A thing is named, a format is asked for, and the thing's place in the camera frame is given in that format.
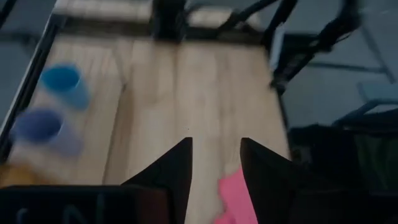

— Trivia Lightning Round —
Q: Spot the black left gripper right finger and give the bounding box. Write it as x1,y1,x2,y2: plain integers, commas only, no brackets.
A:
239,137,312,224

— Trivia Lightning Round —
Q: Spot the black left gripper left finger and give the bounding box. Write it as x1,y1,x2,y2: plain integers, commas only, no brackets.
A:
120,137,193,224

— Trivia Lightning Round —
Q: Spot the lavender plastic cup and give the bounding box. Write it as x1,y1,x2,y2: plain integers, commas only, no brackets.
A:
11,108,85,158

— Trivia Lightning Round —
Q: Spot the blue plastic cup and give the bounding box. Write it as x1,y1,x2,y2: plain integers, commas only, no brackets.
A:
40,63,91,111

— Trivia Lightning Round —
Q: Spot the pink knitted cloth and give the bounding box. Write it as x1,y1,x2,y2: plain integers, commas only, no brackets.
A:
213,166,259,224

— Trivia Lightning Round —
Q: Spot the black table frame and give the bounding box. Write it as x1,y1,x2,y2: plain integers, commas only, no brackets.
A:
0,0,389,162

